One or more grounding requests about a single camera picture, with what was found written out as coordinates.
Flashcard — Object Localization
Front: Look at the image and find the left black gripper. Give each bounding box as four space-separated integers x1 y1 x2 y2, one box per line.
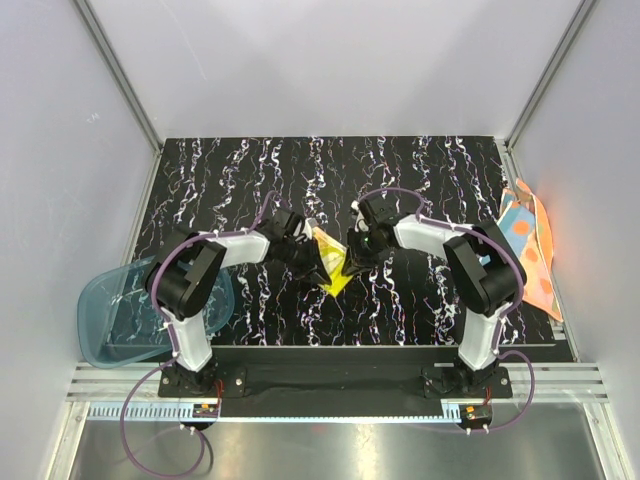
280 237 331 286

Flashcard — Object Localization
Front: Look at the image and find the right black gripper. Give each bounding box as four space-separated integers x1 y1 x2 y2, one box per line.
342 228 388 277

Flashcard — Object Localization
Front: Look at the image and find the yellow white patterned towel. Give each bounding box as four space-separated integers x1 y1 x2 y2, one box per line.
312 226 352 298

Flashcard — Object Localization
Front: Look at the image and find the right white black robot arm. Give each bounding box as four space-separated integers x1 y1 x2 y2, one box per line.
342 213 526 397

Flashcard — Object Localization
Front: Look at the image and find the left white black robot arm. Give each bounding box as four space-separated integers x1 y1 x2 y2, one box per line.
144 222 331 396

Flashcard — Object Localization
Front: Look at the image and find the black marble pattern mat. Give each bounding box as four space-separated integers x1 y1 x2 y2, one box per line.
130 135 557 347

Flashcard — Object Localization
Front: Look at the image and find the orange blue dotted towel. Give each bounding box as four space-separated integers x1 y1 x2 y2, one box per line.
498 179 564 323

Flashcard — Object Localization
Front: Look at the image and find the blue transparent plastic bin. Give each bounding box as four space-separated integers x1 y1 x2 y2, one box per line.
77 257 235 372

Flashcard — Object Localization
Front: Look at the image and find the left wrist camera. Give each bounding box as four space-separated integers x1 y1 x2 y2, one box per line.
257 208 313 242

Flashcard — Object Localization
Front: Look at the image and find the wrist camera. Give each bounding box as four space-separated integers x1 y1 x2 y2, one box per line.
257 208 313 242
351 196 401 231

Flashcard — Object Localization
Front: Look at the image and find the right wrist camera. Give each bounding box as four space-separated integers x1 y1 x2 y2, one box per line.
351 196 401 231

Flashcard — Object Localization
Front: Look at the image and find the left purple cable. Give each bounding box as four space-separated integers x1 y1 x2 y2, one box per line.
119 189 291 476

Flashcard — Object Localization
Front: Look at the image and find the purple cable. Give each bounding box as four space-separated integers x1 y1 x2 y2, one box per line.
119 189 291 476
359 187 537 432

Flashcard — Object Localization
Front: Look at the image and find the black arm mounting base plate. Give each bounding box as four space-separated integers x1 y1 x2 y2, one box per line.
159 346 513 400

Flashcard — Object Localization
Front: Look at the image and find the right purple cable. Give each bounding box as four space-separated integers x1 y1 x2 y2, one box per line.
359 187 537 432

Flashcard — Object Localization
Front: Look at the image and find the grey slotted cable duct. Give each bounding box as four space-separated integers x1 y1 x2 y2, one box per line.
88 400 461 424

